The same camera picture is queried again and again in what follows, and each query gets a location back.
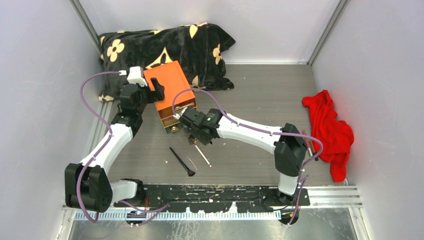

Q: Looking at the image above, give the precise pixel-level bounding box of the small drawer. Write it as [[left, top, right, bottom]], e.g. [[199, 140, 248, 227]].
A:
[[185, 131, 200, 145], [164, 123, 184, 134]]

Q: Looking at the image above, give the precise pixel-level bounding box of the orange drawer organizer box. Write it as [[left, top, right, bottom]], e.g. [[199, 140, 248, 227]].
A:
[[143, 60, 190, 130]]

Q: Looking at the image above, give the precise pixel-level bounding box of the white silver pencil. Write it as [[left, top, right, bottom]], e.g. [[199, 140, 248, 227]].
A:
[[194, 144, 212, 168]]

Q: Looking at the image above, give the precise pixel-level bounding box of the black thin makeup brush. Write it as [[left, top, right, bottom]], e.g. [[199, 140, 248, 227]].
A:
[[169, 147, 196, 177]]

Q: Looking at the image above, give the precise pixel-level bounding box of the orange brown lip pen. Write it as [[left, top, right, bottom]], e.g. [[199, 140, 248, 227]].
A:
[[308, 139, 320, 161]]

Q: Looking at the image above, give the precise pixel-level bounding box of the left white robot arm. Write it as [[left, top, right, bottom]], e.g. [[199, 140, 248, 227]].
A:
[[64, 77, 165, 213]]

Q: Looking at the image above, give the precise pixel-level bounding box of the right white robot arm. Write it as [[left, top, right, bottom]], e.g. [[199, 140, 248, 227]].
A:
[[173, 107, 307, 206]]

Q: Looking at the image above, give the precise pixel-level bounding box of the black floral plush blanket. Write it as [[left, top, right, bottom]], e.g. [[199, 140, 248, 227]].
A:
[[98, 22, 236, 102]]

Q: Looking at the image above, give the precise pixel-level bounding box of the red cloth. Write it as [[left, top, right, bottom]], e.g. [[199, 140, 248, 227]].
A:
[[301, 90, 355, 183]]

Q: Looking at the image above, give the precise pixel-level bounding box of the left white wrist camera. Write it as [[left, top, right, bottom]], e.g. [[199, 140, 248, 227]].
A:
[[127, 66, 148, 87]]

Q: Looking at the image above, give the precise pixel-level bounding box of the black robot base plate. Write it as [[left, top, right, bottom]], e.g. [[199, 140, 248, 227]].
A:
[[128, 184, 311, 214]]

